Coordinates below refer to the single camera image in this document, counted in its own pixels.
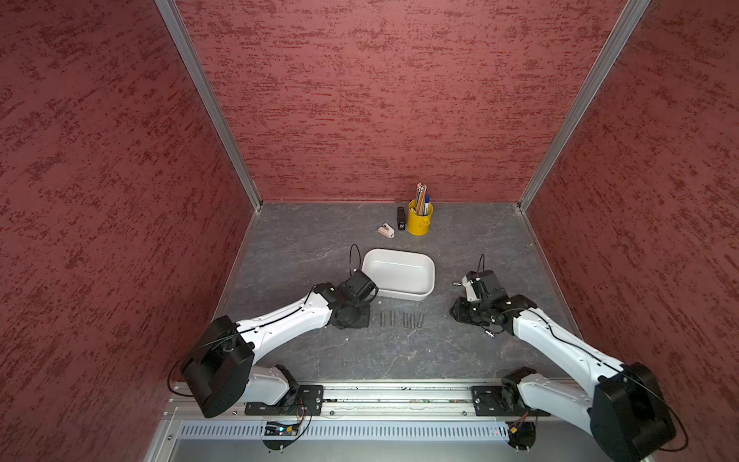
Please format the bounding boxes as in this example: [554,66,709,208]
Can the aluminium corner post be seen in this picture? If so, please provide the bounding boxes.
[155,0,263,213]
[518,0,650,214]

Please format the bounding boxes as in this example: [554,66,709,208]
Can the white plastic storage box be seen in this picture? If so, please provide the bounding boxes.
[362,248,436,301]

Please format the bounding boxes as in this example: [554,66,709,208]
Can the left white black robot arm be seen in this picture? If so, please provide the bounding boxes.
[173,280,379,418]

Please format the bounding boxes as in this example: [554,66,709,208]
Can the pens in yellow cup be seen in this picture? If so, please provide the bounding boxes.
[413,183,429,217]

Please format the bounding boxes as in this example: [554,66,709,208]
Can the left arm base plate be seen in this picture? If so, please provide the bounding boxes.
[244,385,324,418]

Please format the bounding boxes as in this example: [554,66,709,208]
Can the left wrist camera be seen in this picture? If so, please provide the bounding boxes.
[341,269,379,306]

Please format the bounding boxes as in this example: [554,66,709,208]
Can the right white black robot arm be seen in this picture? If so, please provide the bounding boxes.
[450,296,685,461]

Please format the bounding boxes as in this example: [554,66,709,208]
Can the yellow pen holder cup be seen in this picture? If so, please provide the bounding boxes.
[406,200,434,237]

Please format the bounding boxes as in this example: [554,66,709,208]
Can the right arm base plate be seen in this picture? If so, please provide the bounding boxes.
[471,386,550,420]

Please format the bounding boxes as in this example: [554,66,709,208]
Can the aluminium front rail frame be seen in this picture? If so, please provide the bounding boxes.
[144,379,607,461]

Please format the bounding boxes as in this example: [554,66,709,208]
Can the left aluminium corner post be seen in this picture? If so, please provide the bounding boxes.
[155,0,263,213]

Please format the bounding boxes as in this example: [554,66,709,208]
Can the right aluminium corner post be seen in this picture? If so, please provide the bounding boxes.
[518,0,650,214]

